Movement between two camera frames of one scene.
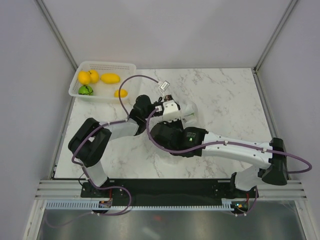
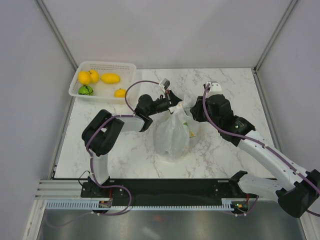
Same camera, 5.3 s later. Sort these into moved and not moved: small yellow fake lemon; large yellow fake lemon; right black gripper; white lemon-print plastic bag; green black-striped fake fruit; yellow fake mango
Moved: white lemon-print plastic bag; right black gripper
Not moved: green black-striped fake fruit; yellow fake mango; large yellow fake lemon; small yellow fake lemon
